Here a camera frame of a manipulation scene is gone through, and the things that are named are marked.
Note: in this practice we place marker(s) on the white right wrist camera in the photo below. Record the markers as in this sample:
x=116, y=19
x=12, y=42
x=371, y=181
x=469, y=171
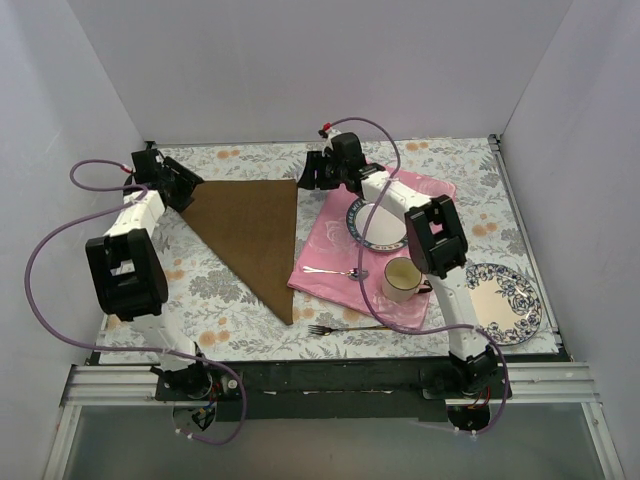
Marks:
x=327, y=133

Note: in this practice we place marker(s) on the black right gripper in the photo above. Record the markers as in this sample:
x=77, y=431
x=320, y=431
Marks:
x=320, y=170

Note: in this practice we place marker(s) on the floral tablecloth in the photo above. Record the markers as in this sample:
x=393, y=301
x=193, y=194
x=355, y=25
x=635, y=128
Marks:
x=229, y=323

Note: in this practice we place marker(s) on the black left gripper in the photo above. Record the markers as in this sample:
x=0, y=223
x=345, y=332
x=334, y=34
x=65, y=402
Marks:
x=176, y=182

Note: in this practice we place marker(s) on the silver spoon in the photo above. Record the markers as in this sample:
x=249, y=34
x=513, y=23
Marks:
x=354, y=274

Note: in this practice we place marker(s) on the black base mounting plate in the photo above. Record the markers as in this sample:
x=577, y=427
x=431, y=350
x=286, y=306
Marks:
x=332, y=389

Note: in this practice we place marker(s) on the pink floral placemat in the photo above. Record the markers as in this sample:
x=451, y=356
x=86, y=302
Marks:
x=331, y=246

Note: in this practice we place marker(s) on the blue floral white plate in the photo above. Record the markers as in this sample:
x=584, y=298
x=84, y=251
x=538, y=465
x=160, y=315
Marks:
x=507, y=306

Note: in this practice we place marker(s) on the green rimmed white plate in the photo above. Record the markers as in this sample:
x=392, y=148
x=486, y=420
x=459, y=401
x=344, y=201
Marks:
x=386, y=233

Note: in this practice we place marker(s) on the brown cloth napkin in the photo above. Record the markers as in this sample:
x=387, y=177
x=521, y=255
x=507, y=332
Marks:
x=251, y=227

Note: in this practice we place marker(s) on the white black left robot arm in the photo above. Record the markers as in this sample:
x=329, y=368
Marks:
x=128, y=277

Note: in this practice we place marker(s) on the cream mug dark rim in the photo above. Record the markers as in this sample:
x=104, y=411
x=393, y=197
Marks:
x=402, y=280

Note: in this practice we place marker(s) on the dark fork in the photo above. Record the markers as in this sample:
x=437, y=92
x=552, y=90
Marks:
x=321, y=330

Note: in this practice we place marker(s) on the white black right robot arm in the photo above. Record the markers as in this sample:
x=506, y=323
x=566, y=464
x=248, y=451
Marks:
x=436, y=241

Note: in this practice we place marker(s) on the aluminium table frame rail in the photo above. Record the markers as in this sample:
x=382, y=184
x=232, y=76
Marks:
x=551, y=427

